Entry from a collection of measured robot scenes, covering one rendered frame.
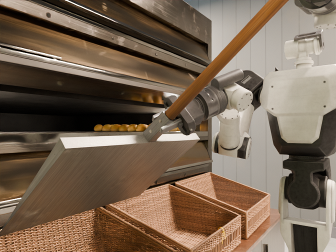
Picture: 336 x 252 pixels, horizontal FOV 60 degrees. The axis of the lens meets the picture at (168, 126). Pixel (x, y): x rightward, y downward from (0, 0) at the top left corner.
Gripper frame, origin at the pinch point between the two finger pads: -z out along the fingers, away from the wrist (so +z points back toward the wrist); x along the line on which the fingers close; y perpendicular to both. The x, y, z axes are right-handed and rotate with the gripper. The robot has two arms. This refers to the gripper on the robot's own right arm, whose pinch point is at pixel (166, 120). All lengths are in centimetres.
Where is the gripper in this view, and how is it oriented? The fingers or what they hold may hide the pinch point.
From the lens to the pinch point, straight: 77.5
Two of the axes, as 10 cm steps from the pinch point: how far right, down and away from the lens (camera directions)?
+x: 5.3, 7.6, -3.7
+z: 8.3, -3.7, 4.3
